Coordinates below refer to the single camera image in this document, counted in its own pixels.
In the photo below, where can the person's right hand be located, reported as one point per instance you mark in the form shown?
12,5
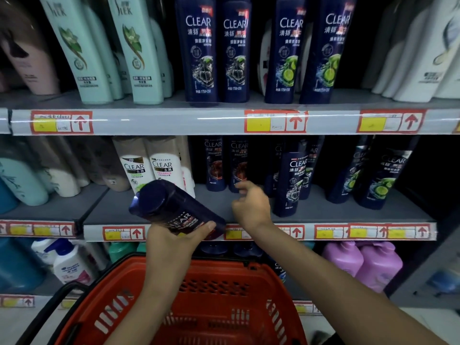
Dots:
255,211

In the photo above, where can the person's left hand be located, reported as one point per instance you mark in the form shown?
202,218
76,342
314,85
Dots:
169,251

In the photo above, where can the navy black Clear bottle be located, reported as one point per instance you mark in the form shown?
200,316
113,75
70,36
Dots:
312,168
271,172

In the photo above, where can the orange shopping basket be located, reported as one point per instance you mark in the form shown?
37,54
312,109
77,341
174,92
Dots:
215,294

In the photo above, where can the white pink-label shampoo bottle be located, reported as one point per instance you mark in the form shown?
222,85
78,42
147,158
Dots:
189,176
167,165

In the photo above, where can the grey store shelf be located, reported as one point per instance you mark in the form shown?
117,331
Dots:
108,208

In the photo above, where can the white green-label shampoo bottle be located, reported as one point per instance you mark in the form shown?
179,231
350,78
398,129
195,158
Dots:
134,165

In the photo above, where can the person's left forearm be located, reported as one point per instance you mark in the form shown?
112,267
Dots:
151,309

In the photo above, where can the person's right forearm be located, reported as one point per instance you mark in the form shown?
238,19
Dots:
341,294

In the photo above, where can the navy round bottle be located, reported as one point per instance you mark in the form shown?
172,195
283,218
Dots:
248,249
278,269
213,247

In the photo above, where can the small teal bottle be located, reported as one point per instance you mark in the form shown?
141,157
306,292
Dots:
309,245

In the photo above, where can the beige bottle brown base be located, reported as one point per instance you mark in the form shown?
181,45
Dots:
97,168
115,172

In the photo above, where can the white pump bottle blue cap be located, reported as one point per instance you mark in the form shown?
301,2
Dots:
72,267
43,249

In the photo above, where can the beige bottle white base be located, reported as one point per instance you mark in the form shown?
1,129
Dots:
83,176
63,179

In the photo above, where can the white bottle red label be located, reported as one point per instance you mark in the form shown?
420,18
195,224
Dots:
265,64

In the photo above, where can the teal curvy bottle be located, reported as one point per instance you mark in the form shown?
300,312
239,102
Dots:
23,183

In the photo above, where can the grey metal store shelving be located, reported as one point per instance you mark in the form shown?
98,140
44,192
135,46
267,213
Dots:
61,122

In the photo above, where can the row of large navy bottles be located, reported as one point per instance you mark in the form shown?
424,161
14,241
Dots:
197,50

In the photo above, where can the grey end rack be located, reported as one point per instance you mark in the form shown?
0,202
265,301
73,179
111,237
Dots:
413,294

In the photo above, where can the white curvy bottle gold cap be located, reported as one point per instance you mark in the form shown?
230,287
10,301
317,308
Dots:
399,57
427,61
381,53
451,82

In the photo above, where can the white blue tube bottle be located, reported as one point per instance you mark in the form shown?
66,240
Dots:
445,280

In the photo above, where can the pink bottle black dress print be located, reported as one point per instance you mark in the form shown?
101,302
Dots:
28,57

